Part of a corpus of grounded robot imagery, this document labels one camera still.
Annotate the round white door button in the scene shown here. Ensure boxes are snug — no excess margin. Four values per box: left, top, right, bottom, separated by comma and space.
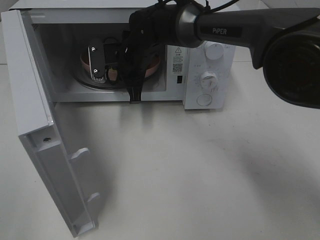
196, 94, 213, 107

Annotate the upper white power knob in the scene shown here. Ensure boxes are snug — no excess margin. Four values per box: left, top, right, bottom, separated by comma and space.
204, 41, 224, 60

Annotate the white warning label sticker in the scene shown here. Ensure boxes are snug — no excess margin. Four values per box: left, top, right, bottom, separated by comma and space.
170, 46, 187, 75

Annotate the toast sandwich with lettuce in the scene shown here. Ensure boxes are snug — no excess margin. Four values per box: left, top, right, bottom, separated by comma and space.
106, 66, 118, 83

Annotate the glass microwave turntable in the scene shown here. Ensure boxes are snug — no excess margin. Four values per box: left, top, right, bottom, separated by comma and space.
72, 73, 160, 91

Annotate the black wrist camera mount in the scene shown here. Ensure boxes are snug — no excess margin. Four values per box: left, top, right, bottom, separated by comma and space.
126, 81, 143, 104

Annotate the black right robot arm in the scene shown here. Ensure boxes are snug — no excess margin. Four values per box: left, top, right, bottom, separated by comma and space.
115, 0, 320, 109

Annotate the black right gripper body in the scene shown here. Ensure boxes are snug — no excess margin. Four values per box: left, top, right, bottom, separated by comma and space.
118, 4, 180, 83

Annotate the white microwave oven body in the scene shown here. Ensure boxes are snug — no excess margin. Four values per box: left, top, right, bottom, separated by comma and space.
9, 0, 235, 110

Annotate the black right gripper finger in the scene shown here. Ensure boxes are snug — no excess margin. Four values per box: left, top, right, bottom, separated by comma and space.
88, 38, 106, 82
103, 37, 120, 66

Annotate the pink round plate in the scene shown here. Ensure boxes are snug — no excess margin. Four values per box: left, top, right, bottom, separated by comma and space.
80, 52, 161, 79

